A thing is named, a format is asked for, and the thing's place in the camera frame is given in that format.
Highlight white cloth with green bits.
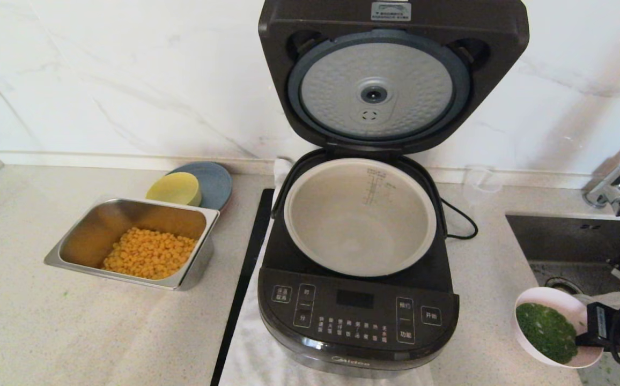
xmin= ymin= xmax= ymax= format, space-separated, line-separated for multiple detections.
xmin=573 ymin=292 xmax=620 ymax=386

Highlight chrome faucet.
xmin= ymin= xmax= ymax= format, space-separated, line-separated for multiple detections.
xmin=584 ymin=140 xmax=620 ymax=217

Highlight long black strip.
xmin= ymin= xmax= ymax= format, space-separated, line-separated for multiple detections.
xmin=211 ymin=188 xmax=276 ymax=386

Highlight grey dimpled inner lid plate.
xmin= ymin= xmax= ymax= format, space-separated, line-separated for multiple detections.
xmin=287 ymin=29 xmax=471 ymax=144

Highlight black rice cooker body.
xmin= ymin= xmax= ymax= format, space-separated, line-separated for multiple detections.
xmin=258 ymin=147 xmax=460 ymax=380

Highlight black rice cooker lid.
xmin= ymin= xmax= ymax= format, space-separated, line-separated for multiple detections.
xmin=259 ymin=0 xmax=530 ymax=156

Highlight chopped green vegetables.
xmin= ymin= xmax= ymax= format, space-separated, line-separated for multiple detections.
xmin=516 ymin=303 xmax=579 ymax=365

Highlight round sink drain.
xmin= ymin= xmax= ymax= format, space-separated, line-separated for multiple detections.
xmin=545 ymin=276 xmax=581 ymax=294

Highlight grey inner cooking pot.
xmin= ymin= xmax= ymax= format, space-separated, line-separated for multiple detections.
xmin=283 ymin=158 xmax=438 ymax=278

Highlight stainless steel tray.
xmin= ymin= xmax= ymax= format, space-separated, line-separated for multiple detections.
xmin=45 ymin=197 xmax=220 ymax=292

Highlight black power cable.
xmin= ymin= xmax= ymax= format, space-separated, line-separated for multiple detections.
xmin=440 ymin=197 xmax=478 ymax=240

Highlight white round bowl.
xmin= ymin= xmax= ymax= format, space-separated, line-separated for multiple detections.
xmin=514 ymin=287 xmax=604 ymax=369

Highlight white towel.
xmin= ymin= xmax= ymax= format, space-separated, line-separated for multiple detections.
xmin=218 ymin=155 xmax=435 ymax=386

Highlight blue grey plate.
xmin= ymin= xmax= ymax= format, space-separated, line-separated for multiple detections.
xmin=168 ymin=161 xmax=233 ymax=211

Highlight clear measuring cup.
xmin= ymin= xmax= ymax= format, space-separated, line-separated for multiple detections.
xmin=463 ymin=165 xmax=504 ymax=207

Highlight yellow corn kernels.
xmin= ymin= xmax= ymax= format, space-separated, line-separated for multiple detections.
xmin=102 ymin=227 xmax=198 ymax=280

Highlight yellow bowl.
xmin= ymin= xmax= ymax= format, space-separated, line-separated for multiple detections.
xmin=145 ymin=172 xmax=202 ymax=207

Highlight stainless steel sink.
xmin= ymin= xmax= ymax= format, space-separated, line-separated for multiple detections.
xmin=506 ymin=213 xmax=620 ymax=386

